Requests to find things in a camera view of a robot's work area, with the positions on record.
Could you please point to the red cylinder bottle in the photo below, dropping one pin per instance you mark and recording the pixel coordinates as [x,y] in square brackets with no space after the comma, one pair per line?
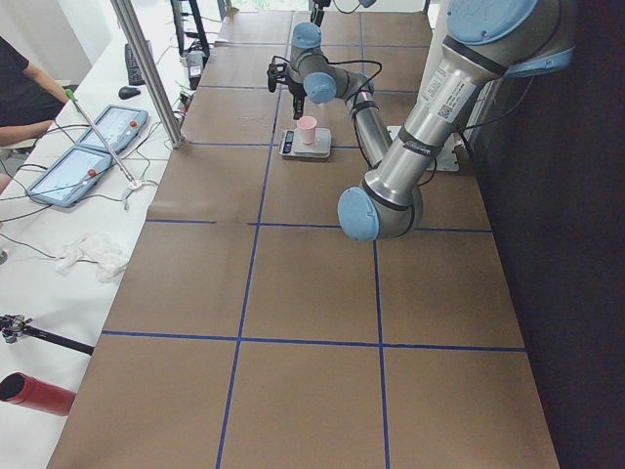
[27,391]

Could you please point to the brown paper table cover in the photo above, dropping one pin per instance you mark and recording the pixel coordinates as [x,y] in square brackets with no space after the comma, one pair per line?
[250,332]

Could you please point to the black computer mouse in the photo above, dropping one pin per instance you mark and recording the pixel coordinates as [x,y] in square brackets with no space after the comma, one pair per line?
[128,92]

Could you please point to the black tripod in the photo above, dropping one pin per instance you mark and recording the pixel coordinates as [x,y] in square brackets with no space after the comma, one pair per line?
[14,327]

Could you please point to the teach pendant tablet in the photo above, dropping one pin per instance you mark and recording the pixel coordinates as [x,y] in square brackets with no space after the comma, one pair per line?
[119,126]
[70,177]

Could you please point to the crumpled white cloth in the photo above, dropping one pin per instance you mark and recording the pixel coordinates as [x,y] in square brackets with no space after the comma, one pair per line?
[98,249]

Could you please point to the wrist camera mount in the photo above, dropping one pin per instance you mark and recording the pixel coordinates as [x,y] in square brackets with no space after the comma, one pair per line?
[277,73]

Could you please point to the black keyboard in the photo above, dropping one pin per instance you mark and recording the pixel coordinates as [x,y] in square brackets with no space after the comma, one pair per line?
[134,72]

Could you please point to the aluminium frame post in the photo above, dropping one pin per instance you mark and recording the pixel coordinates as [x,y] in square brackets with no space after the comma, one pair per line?
[131,27]

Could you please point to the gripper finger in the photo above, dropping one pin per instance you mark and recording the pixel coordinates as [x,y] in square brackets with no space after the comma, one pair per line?
[295,107]
[301,105]

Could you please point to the upper teach pendant tablet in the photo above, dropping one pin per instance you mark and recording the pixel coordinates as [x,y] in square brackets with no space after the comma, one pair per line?
[119,126]

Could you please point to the metal rod with green tip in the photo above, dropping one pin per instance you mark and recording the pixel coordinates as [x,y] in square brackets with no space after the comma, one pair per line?
[134,184]

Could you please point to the seated person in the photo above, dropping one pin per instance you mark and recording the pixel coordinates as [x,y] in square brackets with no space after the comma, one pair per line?
[30,98]

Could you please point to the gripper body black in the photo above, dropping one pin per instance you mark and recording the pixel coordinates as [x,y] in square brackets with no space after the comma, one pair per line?
[295,90]

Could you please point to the lower teach pendant tablet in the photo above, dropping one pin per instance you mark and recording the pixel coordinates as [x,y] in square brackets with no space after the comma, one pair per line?
[70,177]

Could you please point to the silver digital kitchen scale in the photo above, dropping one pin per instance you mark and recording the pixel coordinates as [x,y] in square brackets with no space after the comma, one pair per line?
[291,145]

